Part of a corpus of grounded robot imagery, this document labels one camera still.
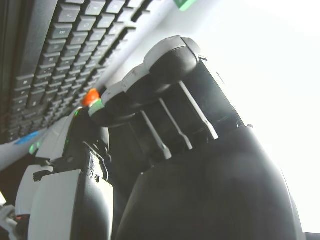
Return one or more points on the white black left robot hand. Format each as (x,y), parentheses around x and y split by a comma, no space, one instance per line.
(200,187)

